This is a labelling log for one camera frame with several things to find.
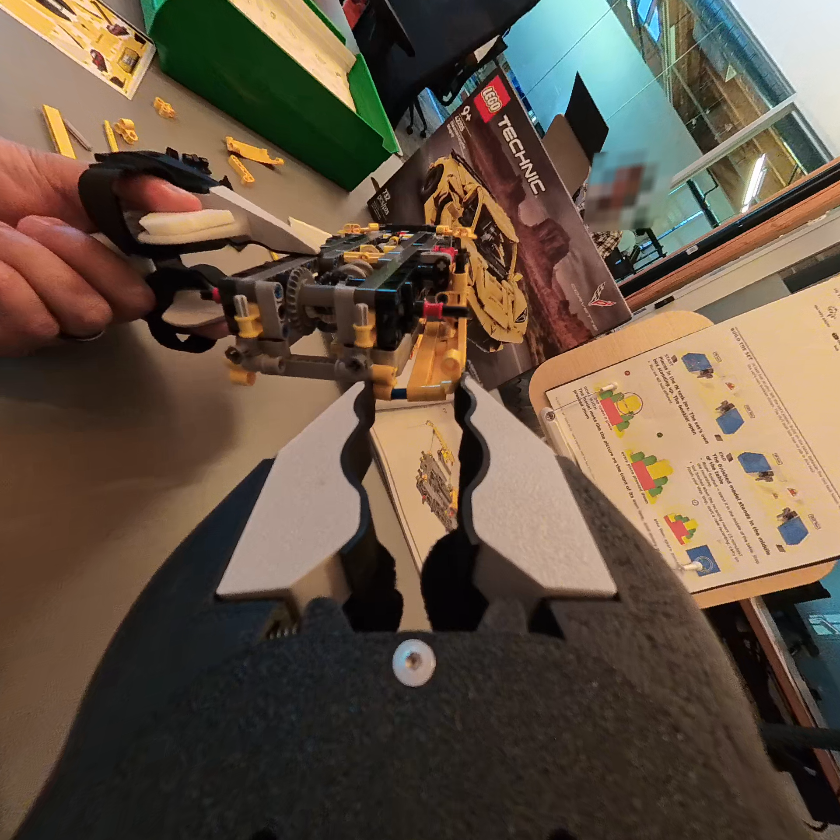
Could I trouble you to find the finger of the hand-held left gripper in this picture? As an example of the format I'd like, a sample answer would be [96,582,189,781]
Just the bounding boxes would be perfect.
[209,187,332,258]
[159,289,232,330]

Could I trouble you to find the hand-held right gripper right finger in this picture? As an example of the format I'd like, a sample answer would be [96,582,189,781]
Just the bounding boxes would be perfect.
[422,377,621,634]

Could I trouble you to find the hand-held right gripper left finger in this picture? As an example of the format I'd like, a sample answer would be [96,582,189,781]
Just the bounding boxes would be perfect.
[215,381,403,630]

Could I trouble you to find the instruction booklet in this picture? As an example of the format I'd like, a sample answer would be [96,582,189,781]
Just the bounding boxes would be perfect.
[369,400,460,575]

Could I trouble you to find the yellow black brick car model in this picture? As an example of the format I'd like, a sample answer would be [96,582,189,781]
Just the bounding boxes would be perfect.
[220,222,475,403]

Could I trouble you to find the yellow curved brick fender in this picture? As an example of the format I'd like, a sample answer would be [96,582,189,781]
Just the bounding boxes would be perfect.
[394,314,472,403]

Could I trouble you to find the person's left hand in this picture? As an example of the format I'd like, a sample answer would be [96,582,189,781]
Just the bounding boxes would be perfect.
[0,136,204,358]

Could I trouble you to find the yellow black brick pieces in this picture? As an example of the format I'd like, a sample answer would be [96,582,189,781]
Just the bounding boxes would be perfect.
[41,97,286,188]

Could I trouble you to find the green storage bin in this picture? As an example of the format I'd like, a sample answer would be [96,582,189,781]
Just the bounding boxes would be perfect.
[141,0,401,193]

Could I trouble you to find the yellow printed leaflet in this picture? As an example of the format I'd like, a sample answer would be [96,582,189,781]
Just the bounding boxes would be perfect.
[0,0,157,101]

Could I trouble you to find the white printed paper stack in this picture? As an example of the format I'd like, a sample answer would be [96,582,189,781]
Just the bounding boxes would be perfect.
[230,0,358,109]

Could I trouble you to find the printed instruction sheet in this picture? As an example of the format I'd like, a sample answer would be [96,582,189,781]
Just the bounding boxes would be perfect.
[545,276,840,595]

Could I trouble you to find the black high-back office chair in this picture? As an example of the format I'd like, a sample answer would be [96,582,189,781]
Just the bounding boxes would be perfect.
[351,0,546,126]

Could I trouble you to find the black toy car box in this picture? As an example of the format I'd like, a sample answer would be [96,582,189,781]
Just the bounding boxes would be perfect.
[367,66,634,395]

